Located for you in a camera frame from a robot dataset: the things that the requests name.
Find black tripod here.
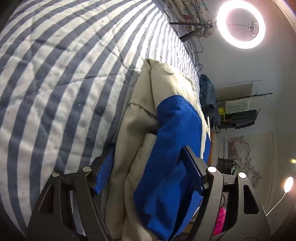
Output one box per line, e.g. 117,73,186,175
170,20,218,42

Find black device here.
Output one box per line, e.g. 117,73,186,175
217,158,236,175

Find phone holder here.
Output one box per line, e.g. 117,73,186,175
227,21,259,36

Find dark hanging clothes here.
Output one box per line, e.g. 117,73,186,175
229,110,258,129

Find wall poster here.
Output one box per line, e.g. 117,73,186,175
223,131,275,209

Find blue white striped quilt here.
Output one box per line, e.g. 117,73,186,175
0,0,200,237

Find rolled floral quilt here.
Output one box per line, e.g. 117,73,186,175
165,0,216,39

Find dark blue clothes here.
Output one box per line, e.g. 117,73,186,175
199,74,221,133

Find beige and blue jacket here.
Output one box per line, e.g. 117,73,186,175
105,58,212,241

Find gooseneck lamp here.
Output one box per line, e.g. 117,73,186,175
266,176,294,217

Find white hanging towel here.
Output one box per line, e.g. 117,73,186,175
224,98,259,114

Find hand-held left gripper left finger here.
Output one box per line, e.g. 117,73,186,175
26,148,115,241

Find black ring light cable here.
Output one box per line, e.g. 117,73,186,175
193,37,204,75

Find black clothes rack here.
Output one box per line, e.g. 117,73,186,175
216,91,273,130

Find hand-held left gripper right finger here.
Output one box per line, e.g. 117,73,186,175
182,146,271,241

